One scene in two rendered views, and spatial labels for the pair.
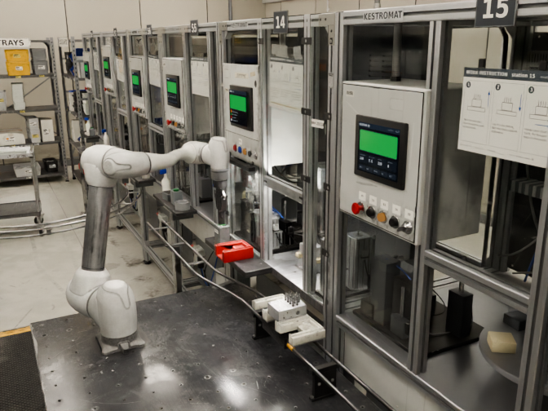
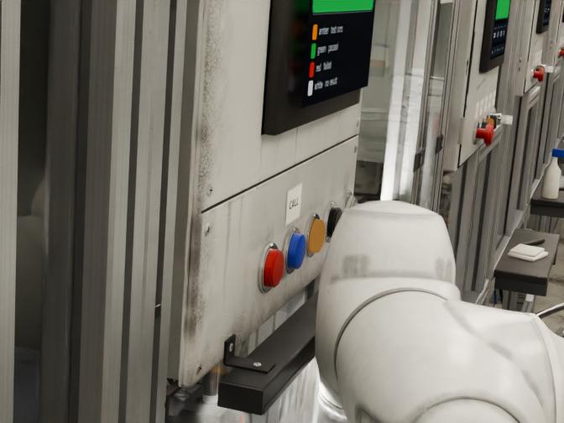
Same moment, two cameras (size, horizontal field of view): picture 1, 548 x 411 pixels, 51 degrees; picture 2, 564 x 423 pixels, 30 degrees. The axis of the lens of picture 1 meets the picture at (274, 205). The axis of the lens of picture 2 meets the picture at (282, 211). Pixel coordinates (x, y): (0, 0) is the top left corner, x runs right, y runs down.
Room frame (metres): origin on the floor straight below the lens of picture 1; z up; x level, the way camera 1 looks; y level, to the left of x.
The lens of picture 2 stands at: (3.40, 0.75, 1.65)
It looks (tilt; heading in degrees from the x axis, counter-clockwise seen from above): 13 degrees down; 224
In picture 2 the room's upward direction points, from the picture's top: 4 degrees clockwise
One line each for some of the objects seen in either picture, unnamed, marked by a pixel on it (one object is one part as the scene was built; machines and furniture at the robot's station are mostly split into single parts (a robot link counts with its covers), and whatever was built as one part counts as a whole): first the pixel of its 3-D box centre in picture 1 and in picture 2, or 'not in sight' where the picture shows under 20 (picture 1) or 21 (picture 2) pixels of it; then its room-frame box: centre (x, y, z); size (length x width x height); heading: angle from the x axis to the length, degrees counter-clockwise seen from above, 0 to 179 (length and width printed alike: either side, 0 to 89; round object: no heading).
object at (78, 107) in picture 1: (90, 114); not in sight; (7.69, 2.45, 1.00); 1.30 x 0.51 x 2.00; 27
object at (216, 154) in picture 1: (217, 152); (389, 305); (2.79, 0.28, 1.41); 0.13 x 0.11 x 0.16; 51
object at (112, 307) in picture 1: (115, 306); not in sight; (2.23, 0.68, 0.85); 0.18 x 0.16 x 0.22; 51
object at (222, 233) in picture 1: (223, 235); not in sight; (2.79, 0.26, 0.97); 0.08 x 0.08 x 0.12; 27
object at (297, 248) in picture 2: not in sight; (290, 250); (2.78, 0.16, 1.42); 0.03 x 0.02 x 0.03; 27
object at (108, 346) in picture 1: (120, 338); not in sight; (2.20, 0.67, 0.71); 0.22 x 0.18 x 0.06; 27
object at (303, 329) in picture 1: (286, 323); not in sight; (2.07, -0.05, 0.84); 0.36 x 0.14 x 0.10; 27
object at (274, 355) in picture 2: (237, 161); (310, 312); (2.77, 0.18, 1.37); 0.36 x 0.04 x 0.04; 27
